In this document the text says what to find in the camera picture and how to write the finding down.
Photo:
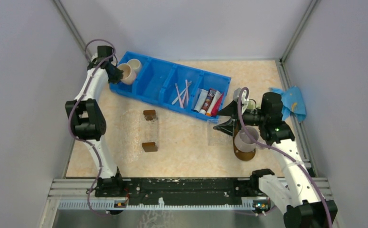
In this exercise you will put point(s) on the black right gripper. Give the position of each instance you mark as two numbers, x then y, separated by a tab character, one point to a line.
229	110

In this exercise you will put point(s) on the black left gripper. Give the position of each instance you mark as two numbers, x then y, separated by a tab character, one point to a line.
118	75

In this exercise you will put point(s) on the white ceramic mug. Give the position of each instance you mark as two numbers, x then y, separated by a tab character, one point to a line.
129	75

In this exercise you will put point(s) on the cream speckled ceramic mug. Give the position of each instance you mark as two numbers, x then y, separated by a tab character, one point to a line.
135	64

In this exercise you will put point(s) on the clear textured acrylic tray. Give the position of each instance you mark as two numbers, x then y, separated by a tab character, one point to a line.
215	137

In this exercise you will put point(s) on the green ceramic mug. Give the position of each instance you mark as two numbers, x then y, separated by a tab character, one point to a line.
252	105

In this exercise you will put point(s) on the grey ceramic mug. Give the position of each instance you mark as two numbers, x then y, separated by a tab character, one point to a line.
243	143

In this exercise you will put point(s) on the clear holder with wooden ends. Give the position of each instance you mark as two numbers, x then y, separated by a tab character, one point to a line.
149	133

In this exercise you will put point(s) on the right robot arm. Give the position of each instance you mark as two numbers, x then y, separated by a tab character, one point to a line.
301	202

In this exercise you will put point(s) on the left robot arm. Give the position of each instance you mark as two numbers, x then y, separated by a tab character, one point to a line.
86	122

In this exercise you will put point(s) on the brown oval wooden tray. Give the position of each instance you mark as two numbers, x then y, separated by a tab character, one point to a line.
244	156

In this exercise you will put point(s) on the light pink toothbrush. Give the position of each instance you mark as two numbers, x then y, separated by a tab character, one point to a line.
187	92

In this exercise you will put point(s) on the white tube orange cap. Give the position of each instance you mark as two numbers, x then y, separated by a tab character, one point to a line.
213	103

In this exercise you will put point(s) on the white tube black cap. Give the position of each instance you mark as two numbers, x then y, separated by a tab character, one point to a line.
200	101

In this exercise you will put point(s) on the blue divided storage bin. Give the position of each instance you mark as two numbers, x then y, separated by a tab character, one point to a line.
155	84

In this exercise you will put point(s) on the blue crumpled cloth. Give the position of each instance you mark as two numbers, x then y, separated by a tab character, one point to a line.
293	103

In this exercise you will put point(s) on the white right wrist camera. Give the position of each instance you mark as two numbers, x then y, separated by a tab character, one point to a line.
239	93

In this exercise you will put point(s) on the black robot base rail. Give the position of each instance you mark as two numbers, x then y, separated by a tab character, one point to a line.
183	192

